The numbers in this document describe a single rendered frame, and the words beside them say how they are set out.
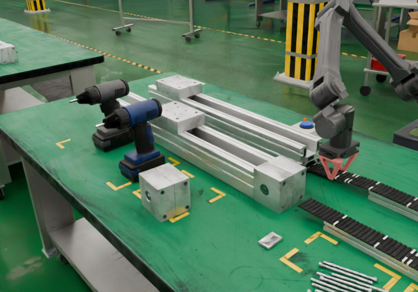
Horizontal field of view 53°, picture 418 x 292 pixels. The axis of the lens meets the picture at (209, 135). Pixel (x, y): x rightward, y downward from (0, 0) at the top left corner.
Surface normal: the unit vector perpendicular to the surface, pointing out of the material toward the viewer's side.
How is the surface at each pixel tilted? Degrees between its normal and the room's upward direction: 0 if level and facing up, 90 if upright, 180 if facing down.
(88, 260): 0
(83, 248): 0
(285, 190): 90
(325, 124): 90
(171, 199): 90
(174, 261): 0
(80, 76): 90
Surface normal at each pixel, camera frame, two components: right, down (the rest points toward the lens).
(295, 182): 0.64, 0.30
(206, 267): -0.04, -0.91
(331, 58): 0.47, -0.47
